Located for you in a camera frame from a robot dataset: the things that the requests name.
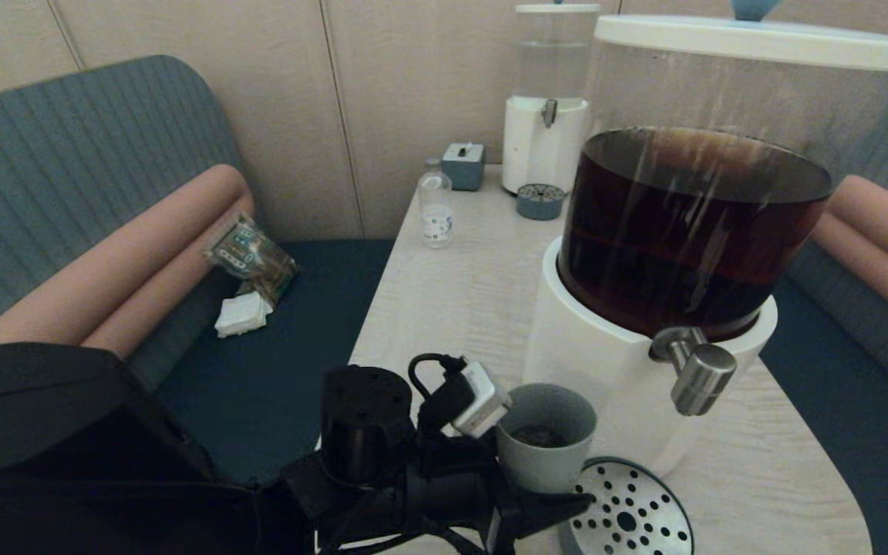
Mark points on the small dispenser with clear water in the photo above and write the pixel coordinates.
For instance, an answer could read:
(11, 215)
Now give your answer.
(540, 152)

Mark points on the dark blue bench seat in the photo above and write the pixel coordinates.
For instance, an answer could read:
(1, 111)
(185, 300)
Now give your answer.
(876, 462)
(282, 347)

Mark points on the white folded napkins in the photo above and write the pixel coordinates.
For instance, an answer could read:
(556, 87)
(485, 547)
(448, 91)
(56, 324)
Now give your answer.
(242, 316)

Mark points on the green printed snack packet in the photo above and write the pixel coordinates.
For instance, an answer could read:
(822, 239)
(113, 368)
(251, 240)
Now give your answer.
(247, 254)

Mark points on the large steel dispenser tap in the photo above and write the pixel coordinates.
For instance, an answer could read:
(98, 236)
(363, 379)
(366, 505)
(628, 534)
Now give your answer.
(702, 378)

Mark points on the large perforated steel drip tray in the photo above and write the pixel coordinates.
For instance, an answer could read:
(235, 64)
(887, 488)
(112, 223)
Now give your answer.
(629, 516)

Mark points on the large dispenser with brown tea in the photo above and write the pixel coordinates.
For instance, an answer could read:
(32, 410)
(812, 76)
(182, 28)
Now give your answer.
(606, 347)

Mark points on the grey plastic cup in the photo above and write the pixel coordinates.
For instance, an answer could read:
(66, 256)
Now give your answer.
(544, 455)

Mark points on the small white dispenser lid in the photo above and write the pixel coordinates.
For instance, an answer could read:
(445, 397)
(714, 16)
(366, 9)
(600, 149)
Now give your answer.
(557, 7)

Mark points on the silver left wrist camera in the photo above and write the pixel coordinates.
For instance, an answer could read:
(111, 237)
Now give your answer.
(482, 401)

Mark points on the grey-blue ribbed bench backrest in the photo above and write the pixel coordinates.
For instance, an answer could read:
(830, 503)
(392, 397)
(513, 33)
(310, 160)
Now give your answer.
(868, 330)
(66, 154)

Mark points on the grey tissue box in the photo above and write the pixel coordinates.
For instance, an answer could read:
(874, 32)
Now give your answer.
(463, 169)

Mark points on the small steel dispenser tap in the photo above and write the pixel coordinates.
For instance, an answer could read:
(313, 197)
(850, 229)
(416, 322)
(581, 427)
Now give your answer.
(549, 113)

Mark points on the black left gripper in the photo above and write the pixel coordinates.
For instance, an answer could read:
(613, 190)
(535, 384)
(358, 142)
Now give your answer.
(452, 493)

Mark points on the small grey drip tray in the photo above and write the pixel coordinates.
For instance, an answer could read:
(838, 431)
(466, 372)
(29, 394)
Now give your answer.
(540, 204)

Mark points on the clear plastic bottle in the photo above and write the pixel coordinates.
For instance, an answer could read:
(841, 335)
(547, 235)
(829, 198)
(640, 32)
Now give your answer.
(436, 215)

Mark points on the large white dispenser lid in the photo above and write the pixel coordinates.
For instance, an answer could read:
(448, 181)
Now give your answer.
(760, 44)

